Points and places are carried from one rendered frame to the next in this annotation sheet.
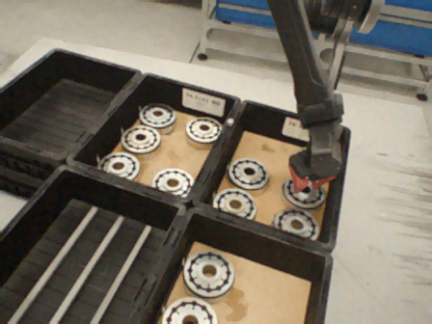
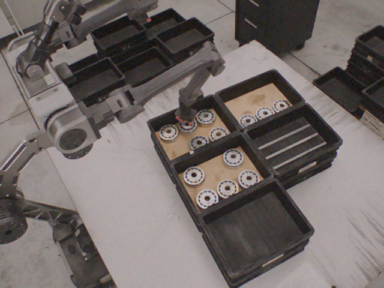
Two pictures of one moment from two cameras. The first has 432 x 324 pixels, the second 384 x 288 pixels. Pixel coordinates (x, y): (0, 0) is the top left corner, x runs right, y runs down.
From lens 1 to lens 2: 1.68 m
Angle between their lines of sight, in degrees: 70
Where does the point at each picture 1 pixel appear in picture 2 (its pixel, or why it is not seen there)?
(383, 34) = not seen: outside the picture
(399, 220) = (146, 117)
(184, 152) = (211, 176)
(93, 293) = (286, 143)
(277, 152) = (172, 150)
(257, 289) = (235, 113)
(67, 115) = (249, 240)
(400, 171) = (114, 130)
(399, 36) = not seen: outside the picture
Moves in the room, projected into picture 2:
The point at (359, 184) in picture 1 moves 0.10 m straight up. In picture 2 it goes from (140, 137) to (136, 126)
